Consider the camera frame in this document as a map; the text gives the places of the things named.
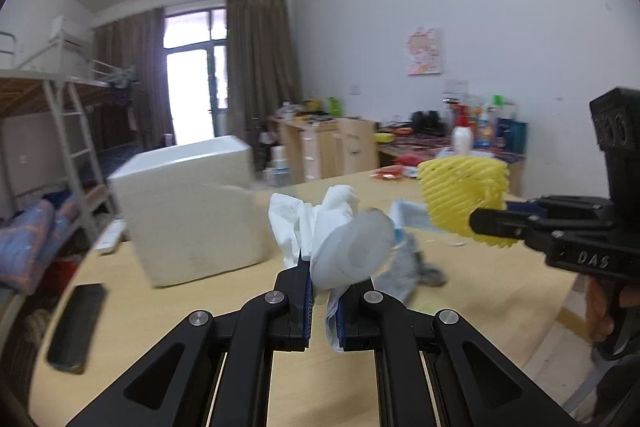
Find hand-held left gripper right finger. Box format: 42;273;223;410
326;279;581;427

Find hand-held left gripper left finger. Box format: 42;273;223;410
65;252;316;427

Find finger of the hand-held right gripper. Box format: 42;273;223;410
468;206;551;253
505;194;617;229

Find yellow ribbed sponge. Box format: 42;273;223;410
417;155;511;250

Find translucent plastic cup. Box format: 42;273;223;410
310;211;396;294

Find white tissue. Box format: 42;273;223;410
268;185;363;353

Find white foam box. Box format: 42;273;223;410
107;135;273;289

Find person's right hand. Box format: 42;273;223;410
582;279;616;345

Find grey cloth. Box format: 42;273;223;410
372;232;448;308

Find blue box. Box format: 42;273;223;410
500;119;528;152

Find blue face mask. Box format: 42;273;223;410
387;200;431;253

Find white plastic bottle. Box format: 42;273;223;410
451;127;473;156

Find blue label bottle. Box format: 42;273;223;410
475;107;496;148

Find desk with patterned cloth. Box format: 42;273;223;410
377;127;528;188

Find red snack packet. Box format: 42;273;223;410
372;164;418;180

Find black bag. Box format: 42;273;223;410
411;111;446;138

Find wooden desk with drawers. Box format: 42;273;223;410
270;114;378;182

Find white remote control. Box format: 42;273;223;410
95;219;126;255

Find black smartphone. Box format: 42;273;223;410
46;283;108;375

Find glass balcony door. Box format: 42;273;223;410
164;7;231;145

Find red plastic bag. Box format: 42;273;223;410
42;257;76;293

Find brown curtain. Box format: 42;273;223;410
226;0;303;135
95;8;166;152

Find beige cloth bundle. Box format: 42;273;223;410
25;309;53;333

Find blue plaid blanket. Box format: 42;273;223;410
0;194;81;295

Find dark hanging clothes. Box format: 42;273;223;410
107;67;138;105

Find white metal bunk bed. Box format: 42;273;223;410
92;59;146;158
0;29;121;258

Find white air conditioner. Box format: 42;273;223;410
50;16;95;48

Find pink wall poster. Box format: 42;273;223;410
406;27;445;76

